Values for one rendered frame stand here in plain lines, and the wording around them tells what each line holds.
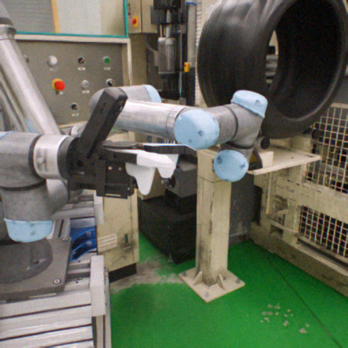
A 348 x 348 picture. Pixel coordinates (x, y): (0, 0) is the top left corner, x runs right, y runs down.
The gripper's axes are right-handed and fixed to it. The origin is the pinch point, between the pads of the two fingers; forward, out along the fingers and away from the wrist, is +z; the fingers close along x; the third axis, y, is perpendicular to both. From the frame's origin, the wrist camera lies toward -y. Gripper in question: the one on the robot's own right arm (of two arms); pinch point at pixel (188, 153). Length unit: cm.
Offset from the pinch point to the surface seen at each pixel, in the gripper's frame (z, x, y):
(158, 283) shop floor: -39, -119, 91
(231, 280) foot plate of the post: 1, -130, 88
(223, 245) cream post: -4, -123, 66
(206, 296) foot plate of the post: -11, -113, 90
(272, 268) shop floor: 23, -150, 87
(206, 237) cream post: -13, -117, 60
